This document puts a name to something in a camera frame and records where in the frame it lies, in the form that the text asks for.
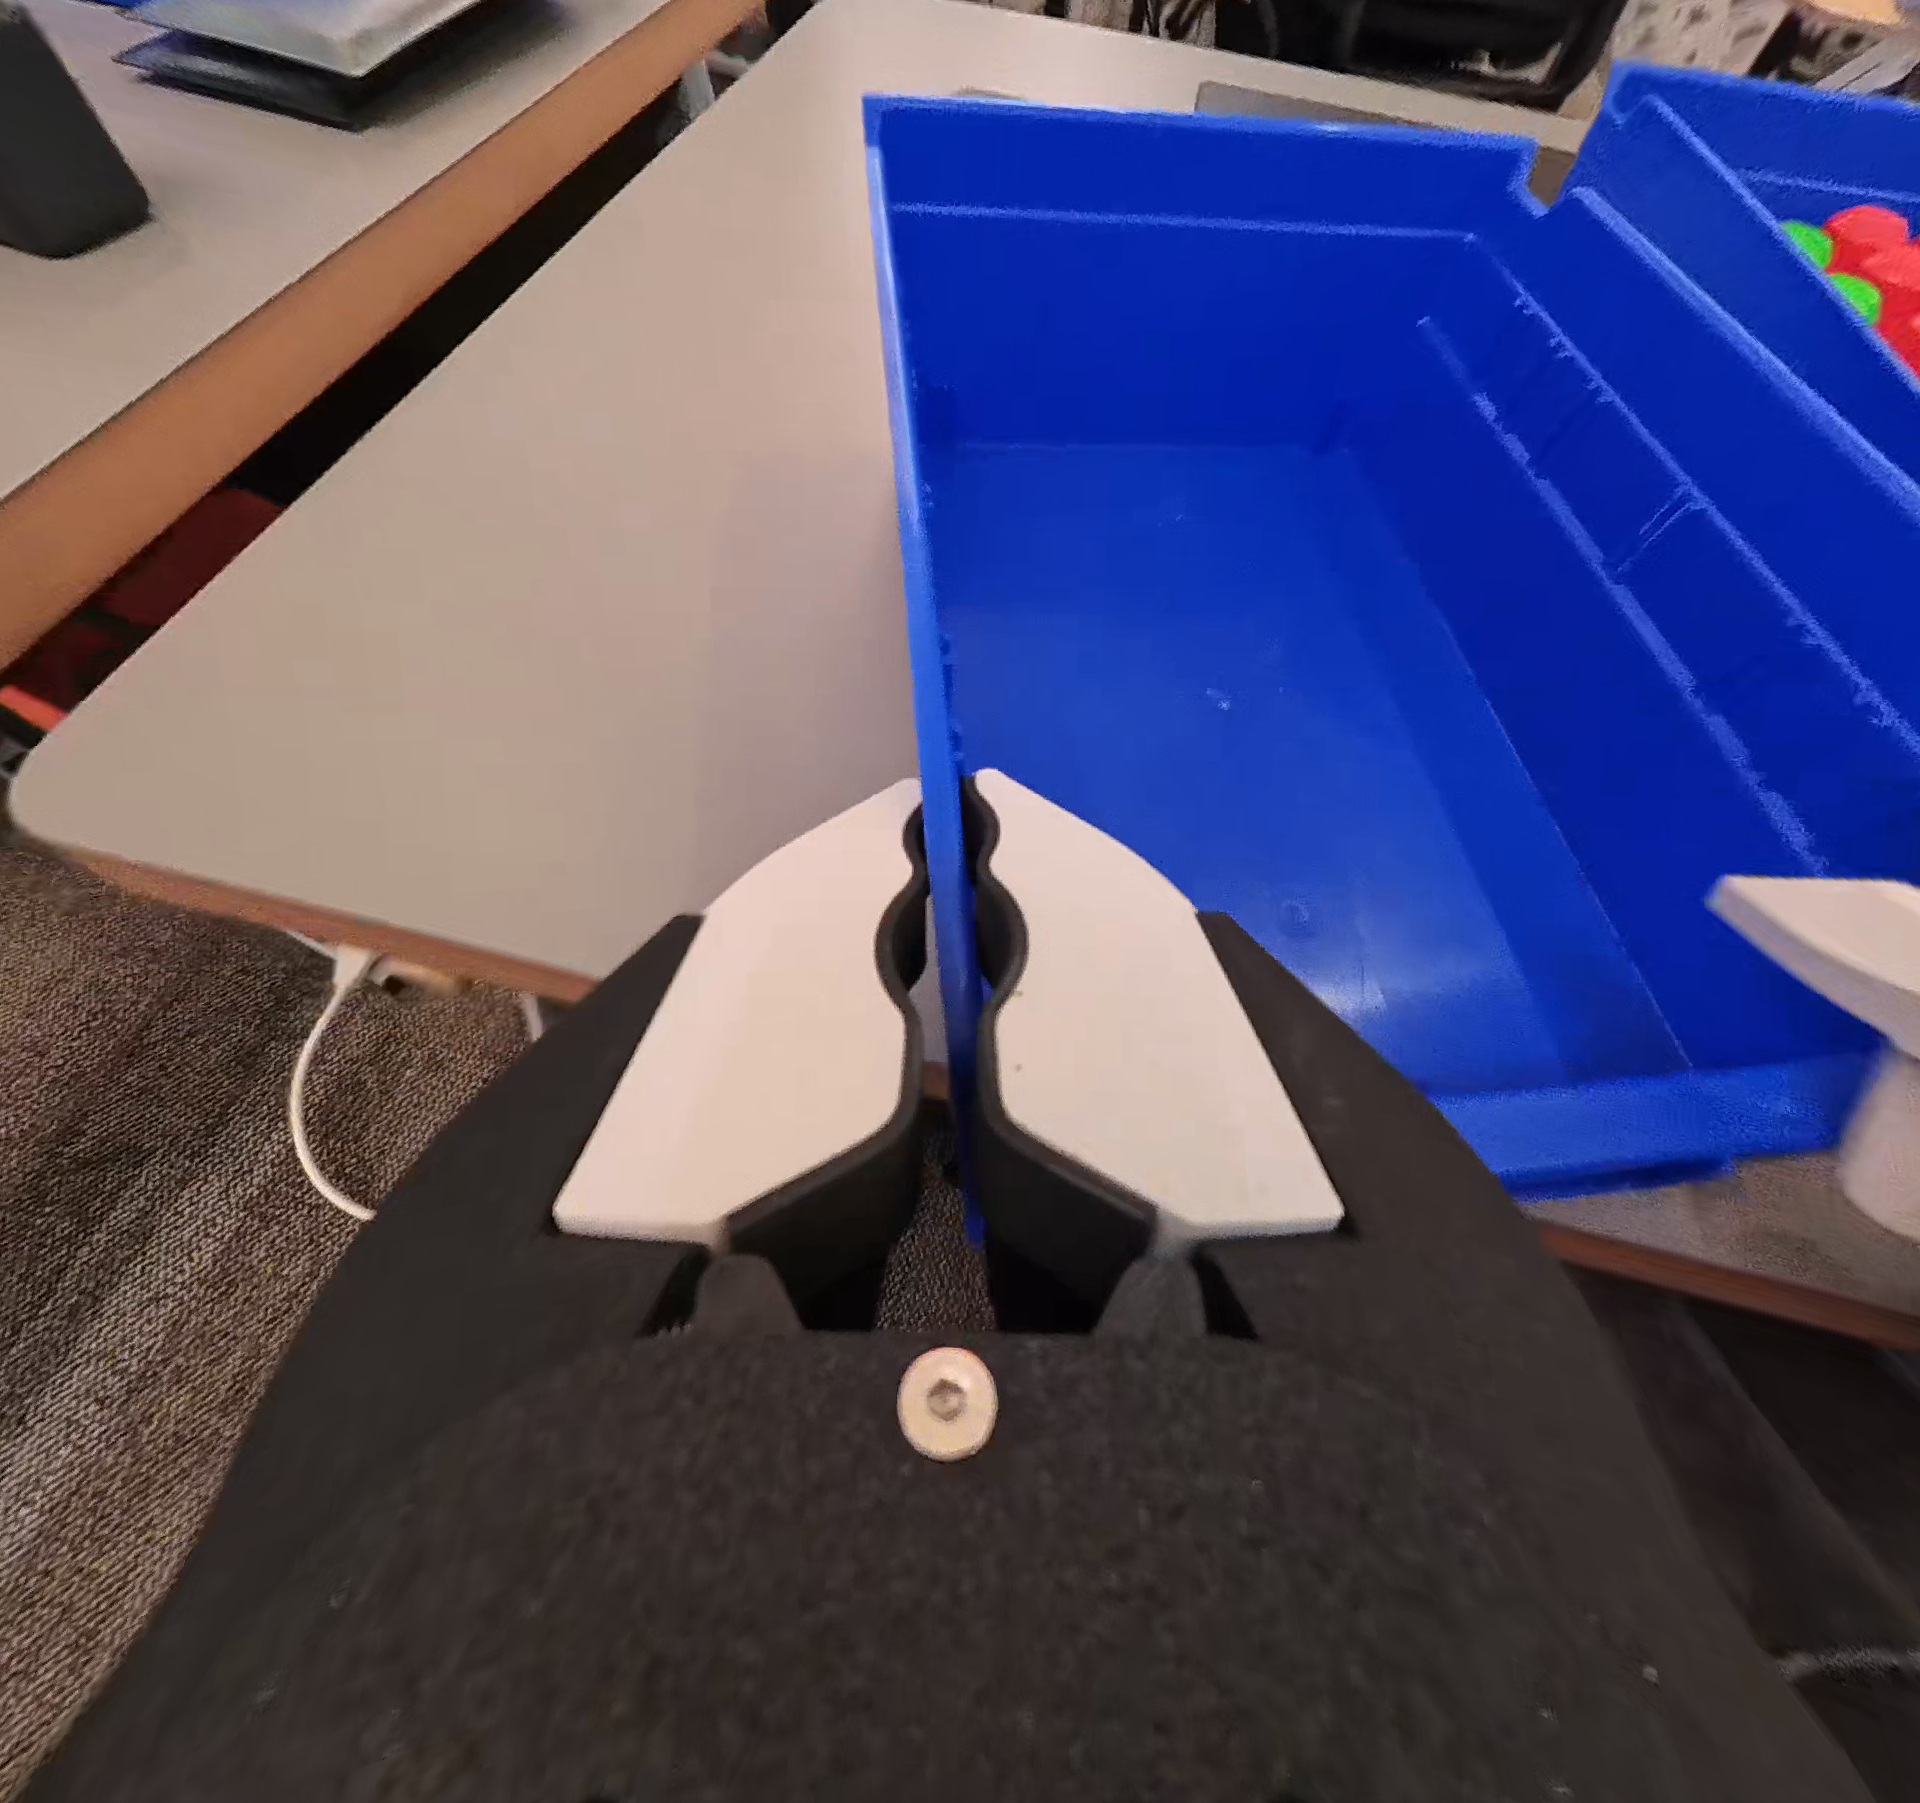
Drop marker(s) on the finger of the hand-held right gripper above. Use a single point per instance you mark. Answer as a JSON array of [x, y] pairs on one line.
[[1846, 933]]

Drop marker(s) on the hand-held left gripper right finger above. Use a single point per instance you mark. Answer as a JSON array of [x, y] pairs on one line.
[[1156, 1067]]

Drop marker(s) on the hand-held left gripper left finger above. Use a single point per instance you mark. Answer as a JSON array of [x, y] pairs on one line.
[[750, 1053]]

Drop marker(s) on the blue plastic bin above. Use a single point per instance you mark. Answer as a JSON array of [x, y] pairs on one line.
[[1650, 229], [1273, 633]]

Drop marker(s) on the grey desk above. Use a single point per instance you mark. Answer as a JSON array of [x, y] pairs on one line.
[[524, 557]]

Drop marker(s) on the wooden edged table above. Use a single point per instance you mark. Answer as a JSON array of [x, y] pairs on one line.
[[300, 273]]

